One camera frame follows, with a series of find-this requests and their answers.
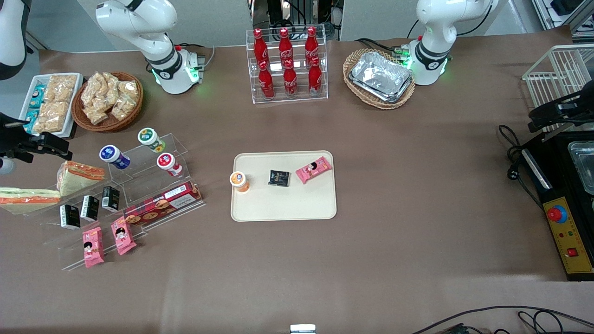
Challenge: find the pink snack packet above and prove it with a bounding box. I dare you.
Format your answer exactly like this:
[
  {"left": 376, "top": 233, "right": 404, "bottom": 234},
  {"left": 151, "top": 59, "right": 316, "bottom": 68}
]
[
  {"left": 296, "top": 156, "right": 333, "bottom": 185},
  {"left": 83, "top": 226, "right": 105, "bottom": 269},
  {"left": 110, "top": 216, "right": 137, "bottom": 256}
]

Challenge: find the clear bag of crackers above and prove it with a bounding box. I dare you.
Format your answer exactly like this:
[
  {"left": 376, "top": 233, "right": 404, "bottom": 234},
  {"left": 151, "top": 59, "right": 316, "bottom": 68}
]
[
  {"left": 84, "top": 104, "right": 110, "bottom": 126},
  {"left": 118, "top": 80, "right": 140, "bottom": 100},
  {"left": 81, "top": 74, "right": 108, "bottom": 108},
  {"left": 101, "top": 72, "right": 122, "bottom": 105},
  {"left": 111, "top": 95, "right": 137, "bottom": 121}
]

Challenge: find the clear acrylic bottle rack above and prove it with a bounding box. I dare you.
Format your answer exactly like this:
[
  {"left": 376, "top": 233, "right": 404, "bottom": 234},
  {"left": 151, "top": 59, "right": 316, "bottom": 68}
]
[{"left": 246, "top": 29, "right": 329, "bottom": 104}]

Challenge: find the orange lid cup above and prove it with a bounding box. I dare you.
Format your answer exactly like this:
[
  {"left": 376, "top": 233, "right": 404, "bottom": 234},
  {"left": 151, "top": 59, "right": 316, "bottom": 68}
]
[{"left": 230, "top": 171, "right": 250, "bottom": 193}]

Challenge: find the blue lid cup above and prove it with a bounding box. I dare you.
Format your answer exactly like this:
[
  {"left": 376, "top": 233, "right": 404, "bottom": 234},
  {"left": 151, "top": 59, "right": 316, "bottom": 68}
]
[{"left": 99, "top": 145, "right": 131, "bottom": 170}]

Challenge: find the clear glass container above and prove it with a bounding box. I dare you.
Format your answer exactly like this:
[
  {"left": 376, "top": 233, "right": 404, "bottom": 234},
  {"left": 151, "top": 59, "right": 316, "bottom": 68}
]
[{"left": 567, "top": 141, "right": 594, "bottom": 195}]

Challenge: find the red cookie box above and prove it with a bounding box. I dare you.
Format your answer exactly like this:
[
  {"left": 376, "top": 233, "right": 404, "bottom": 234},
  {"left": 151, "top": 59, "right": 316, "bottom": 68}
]
[{"left": 123, "top": 181, "right": 203, "bottom": 226}]

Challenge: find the aluminium frame shelf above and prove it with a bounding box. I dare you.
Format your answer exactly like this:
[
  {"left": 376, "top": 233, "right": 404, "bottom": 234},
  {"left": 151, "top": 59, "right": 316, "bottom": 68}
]
[{"left": 531, "top": 0, "right": 594, "bottom": 45}]

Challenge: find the triangle sandwich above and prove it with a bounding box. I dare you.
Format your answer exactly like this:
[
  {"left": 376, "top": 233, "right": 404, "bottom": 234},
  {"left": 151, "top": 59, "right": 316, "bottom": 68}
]
[
  {"left": 57, "top": 161, "right": 106, "bottom": 197},
  {"left": 0, "top": 187, "right": 62, "bottom": 215}
]

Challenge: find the looped black cable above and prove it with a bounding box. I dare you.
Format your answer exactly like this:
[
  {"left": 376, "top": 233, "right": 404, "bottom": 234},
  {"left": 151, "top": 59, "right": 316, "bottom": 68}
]
[{"left": 517, "top": 311, "right": 594, "bottom": 334}]

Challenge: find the grey cable at arm base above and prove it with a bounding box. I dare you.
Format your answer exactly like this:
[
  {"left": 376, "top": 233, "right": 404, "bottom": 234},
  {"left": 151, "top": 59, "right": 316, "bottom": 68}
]
[{"left": 197, "top": 45, "right": 216, "bottom": 68}]

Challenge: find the red cola bottle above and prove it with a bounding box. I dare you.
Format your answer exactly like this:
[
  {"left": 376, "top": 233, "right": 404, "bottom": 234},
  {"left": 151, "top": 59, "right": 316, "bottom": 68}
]
[
  {"left": 258, "top": 60, "right": 275, "bottom": 99},
  {"left": 253, "top": 29, "right": 269, "bottom": 65},
  {"left": 309, "top": 57, "right": 323, "bottom": 96},
  {"left": 305, "top": 26, "right": 319, "bottom": 63},
  {"left": 278, "top": 28, "right": 293, "bottom": 65},
  {"left": 283, "top": 59, "right": 298, "bottom": 97}
]

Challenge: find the brown wicker basket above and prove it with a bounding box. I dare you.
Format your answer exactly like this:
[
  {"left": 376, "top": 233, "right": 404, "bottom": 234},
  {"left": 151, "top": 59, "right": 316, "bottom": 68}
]
[{"left": 72, "top": 71, "right": 144, "bottom": 133}]

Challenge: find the black power cable with plug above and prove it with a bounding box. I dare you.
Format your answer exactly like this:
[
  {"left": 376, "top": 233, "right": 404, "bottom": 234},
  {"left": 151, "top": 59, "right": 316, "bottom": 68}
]
[{"left": 499, "top": 124, "right": 543, "bottom": 209}]

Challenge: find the rice cracker pack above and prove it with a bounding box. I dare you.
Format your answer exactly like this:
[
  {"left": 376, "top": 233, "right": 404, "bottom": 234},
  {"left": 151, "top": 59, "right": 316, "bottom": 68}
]
[
  {"left": 32, "top": 118, "right": 65, "bottom": 134},
  {"left": 39, "top": 101, "right": 70, "bottom": 122},
  {"left": 44, "top": 74, "right": 77, "bottom": 103}
]

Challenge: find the white wire rack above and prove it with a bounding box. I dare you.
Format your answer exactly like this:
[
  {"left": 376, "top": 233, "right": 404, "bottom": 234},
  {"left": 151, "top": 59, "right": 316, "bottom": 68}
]
[{"left": 522, "top": 44, "right": 594, "bottom": 135}]

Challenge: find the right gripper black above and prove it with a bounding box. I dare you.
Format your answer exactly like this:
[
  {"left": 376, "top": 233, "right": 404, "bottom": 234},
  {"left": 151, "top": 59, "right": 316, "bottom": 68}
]
[{"left": 0, "top": 114, "right": 71, "bottom": 163}]

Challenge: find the small black carton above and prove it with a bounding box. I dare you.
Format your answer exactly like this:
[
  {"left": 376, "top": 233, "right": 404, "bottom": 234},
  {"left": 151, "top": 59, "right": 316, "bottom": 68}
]
[
  {"left": 101, "top": 186, "right": 120, "bottom": 212},
  {"left": 59, "top": 204, "right": 81, "bottom": 230},
  {"left": 80, "top": 195, "right": 100, "bottom": 222}
]

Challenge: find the long black cable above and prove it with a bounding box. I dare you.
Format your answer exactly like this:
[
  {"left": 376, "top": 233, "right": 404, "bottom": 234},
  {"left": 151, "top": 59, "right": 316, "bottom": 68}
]
[{"left": 411, "top": 305, "right": 594, "bottom": 334}]

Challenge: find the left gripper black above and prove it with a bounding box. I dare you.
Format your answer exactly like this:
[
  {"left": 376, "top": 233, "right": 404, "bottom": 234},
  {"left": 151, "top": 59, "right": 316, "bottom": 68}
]
[{"left": 529, "top": 90, "right": 594, "bottom": 131}]

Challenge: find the green lid cup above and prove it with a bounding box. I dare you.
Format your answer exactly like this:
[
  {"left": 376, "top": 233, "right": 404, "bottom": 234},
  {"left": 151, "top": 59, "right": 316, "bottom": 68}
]
[{"left": 137, "top": 128, "right": 166, "bottom": 154}]

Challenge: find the aluminium foil tray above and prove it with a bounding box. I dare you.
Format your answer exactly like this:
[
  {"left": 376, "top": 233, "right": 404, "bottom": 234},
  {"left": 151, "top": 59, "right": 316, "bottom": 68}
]
[
  {"left": 352, "top": 51, "right": 413, "bottom": 99},
  {"left": 349, "top": 70, "right": 413, "bottom": 103}
]

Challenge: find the white rectangular dish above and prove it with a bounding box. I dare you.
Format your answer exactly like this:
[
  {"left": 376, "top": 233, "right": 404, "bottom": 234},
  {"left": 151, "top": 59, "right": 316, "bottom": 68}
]
[{"left": 19, "top": 73, "right": 84, "bottom": 138}]

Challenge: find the light wicker basket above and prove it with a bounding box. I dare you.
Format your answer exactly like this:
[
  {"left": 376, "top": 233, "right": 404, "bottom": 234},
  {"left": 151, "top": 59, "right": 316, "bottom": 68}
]
[{"left": 343, "top": 48, "right": 416, "bottom": 110}]

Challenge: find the black cable at arm base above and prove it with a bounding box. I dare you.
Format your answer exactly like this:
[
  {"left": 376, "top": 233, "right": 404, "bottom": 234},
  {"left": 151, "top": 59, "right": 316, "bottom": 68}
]
[{"left": 355, "top": 38, "right": 409, "bottom": 58}]

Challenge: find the black equipment with cables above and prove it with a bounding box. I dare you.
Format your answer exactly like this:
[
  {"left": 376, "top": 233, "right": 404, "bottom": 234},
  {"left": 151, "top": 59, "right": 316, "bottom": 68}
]
[{"left": 251, "top": 0, "right": 344, "bottom": 40}]

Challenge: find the red emergency stop button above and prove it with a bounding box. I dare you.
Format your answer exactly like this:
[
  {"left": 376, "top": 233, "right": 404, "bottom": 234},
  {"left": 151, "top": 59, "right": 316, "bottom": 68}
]
[{"left": 547, "top": 204, "right": 568, "bottom": 223}]

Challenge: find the clear acrylic stepped stand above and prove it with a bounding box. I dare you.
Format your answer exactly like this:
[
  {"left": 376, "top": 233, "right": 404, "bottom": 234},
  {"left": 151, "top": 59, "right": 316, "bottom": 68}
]
[
  {"left": 21, "top": 179, "right": 149, "bottom": 272},
  {"left": 108, "top": 133, "right": 207, "bottom": 230}
]

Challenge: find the yellow control panel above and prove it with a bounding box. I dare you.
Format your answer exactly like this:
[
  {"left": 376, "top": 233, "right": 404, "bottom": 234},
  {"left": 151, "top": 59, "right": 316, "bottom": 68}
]
[{"left": 543, "top": 197, "right": 594, "bottom": 274}]

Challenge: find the red lid cup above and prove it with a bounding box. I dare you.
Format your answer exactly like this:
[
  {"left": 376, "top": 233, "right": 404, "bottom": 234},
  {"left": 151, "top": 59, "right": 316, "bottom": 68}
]
[{"left": 156, "top": 153, "right": 183, "bottom": 177}]

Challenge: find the beige plastic tray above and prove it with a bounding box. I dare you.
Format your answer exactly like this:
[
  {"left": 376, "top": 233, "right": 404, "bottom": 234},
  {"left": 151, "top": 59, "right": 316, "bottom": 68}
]
[{"left": 231, "top": 150, "right": 337, "bottom": 222}]

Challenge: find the black machine housing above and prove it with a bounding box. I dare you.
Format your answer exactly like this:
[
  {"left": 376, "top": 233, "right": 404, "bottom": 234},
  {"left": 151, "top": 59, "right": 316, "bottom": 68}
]
[{"left": 520, "top": 130, "right": 594, "bottom": 282}]

